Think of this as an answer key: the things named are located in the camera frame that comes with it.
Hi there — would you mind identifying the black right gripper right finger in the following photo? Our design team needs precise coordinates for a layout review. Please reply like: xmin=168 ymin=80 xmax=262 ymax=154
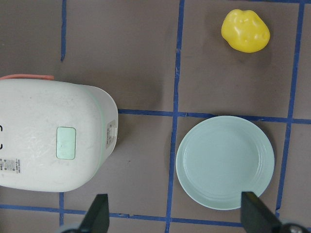
xmin=240 ymin=192 xmax=282 ymax=233

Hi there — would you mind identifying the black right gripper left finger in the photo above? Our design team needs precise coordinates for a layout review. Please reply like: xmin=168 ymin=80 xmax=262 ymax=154
xmin=78 ymin=194 xmax=109 ymax=233

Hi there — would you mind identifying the white rice cooker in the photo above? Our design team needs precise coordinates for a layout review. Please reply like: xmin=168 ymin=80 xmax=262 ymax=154
xmin=0 ymin=74 xmax=118 ymax=192

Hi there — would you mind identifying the light green plate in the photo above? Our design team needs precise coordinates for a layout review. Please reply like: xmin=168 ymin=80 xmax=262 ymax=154
xmin=175 ymin=116 xmax=275 ymax=210

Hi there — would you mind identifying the yellow toy potato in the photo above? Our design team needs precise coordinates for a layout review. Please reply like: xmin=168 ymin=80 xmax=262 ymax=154
xmin=221 ymin=9 xmax=270 ymax=53

